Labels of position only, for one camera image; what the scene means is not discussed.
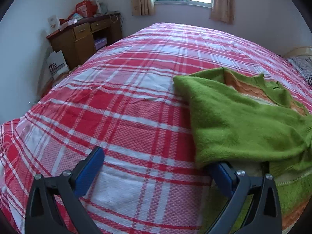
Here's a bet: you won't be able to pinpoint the striped grey pillow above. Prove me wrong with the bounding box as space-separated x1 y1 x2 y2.
287 56 312 87

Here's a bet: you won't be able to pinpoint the white paper bag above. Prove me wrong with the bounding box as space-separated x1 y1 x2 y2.
47 51 69 80

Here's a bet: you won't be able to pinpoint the brown wooden desk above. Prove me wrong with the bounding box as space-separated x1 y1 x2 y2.
47 12 123 70

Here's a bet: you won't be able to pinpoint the cream wooden headboard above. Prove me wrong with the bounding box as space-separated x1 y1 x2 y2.
284 47 312 58

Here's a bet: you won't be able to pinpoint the green striped knit sweater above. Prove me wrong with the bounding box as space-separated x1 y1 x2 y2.
174 68 311 233

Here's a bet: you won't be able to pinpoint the beige right curtain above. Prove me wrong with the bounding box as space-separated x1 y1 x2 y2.
210 0 235 24

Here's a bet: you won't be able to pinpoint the red white plaid bedsheet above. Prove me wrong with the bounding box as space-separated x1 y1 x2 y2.
1 23 311 233

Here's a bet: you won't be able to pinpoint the red items on desk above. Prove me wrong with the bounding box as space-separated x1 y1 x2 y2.
59 0 109 31

